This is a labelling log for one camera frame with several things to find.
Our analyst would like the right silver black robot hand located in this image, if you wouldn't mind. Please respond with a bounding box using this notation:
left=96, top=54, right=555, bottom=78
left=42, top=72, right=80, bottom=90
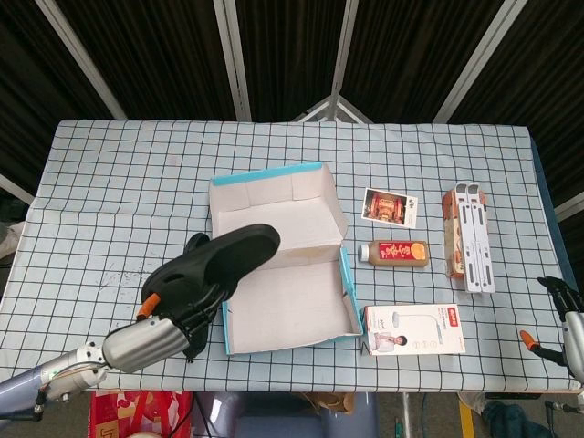
left=519, top=276, right=584, bottom=380

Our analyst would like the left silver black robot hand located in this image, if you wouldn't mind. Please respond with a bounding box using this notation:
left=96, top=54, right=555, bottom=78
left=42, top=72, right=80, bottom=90
left=100, top=291, right=229, bottom=374

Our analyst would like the black rubber slipper with tag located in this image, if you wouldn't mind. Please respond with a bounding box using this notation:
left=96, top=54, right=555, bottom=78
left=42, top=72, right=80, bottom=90
left=182, top=232, right=215, bottom=365

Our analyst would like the light blue shoe box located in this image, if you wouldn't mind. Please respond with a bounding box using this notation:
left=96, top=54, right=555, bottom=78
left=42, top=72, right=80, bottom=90
left=209, top=162, right=365, bottom=356

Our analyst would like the red patterned bag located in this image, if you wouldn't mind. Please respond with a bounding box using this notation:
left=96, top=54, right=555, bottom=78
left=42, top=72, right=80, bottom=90
left=89, top=391, right=195, bottom=438

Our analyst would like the white desk lamp box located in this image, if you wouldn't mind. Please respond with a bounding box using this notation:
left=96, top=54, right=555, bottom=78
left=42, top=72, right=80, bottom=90
left=358, top=304, right=467, bottom=357

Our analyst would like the white sneaker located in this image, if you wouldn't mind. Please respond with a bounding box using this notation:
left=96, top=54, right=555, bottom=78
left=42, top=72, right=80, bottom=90
left=457, top=392, right=485, bottom=414

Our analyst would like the white folding laptop stand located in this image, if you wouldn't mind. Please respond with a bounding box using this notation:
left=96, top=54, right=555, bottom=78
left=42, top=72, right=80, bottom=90
left=454, top=182, right=496, bottom=294

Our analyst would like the blue-grey chair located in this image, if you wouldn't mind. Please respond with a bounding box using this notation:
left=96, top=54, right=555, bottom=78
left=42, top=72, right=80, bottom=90
left=193, top=391, right=380, bottom=438

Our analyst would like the brown drink bottle red label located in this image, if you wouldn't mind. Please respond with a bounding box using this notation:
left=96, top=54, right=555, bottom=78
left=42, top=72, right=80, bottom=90
left=358, top=240, right=431, bottom=269

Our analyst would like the brown paper bag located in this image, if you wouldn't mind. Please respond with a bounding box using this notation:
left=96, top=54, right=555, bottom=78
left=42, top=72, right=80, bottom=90
left=298, top=391, right=357, bottom=415

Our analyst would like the red temple photo postcard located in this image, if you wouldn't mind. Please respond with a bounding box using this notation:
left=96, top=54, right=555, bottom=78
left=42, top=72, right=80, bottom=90
left=362, top=187, right=420, bottom=229

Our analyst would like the white metal frame bar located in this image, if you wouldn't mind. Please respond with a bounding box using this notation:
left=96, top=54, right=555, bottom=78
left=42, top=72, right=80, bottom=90
left=213, top=0, right=253, bottom=122
left=0, top=172, right=37, bottom=205
left=328, top=0, right=360, bottom=122
left=554, top=191, right=584, bottom=224
left=432, top=0, right=530, bottom=124
left=34, top=0, right=129, bottom=121

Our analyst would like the white triangular frame brace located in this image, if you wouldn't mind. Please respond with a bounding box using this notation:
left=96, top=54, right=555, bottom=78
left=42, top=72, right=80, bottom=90
left=291, top=94, right=374, bottom=123

